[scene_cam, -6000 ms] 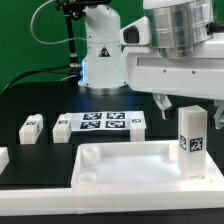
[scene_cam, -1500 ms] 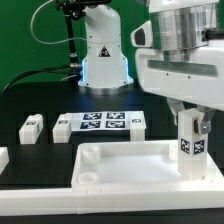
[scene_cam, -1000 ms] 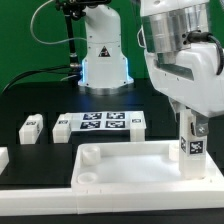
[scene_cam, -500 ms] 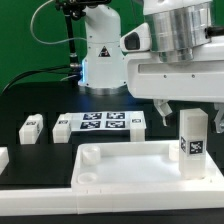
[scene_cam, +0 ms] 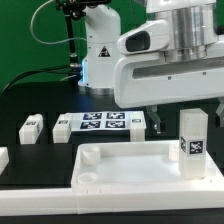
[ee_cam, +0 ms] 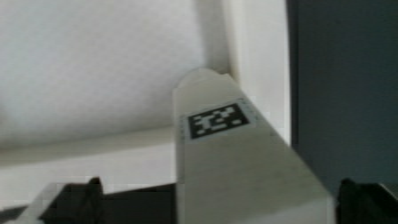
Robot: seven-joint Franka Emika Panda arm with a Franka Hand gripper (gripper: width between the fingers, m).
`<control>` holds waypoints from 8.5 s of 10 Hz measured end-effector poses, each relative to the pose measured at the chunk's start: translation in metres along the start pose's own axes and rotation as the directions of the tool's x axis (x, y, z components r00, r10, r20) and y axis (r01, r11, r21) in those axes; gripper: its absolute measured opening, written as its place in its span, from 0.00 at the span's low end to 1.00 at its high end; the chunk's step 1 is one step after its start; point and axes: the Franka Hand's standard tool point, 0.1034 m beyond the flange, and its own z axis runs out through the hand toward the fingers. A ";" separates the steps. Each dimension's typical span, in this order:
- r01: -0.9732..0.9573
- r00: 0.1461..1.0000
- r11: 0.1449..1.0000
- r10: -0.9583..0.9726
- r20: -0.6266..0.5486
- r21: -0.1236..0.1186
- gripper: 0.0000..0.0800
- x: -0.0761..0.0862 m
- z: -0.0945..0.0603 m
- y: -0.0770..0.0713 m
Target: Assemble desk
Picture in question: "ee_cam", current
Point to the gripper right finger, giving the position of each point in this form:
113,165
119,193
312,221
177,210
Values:
366,203

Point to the white desk leg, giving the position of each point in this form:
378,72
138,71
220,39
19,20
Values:
243,181

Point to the white desk top tray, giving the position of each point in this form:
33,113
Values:
94,56

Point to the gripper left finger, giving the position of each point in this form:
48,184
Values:
65,205

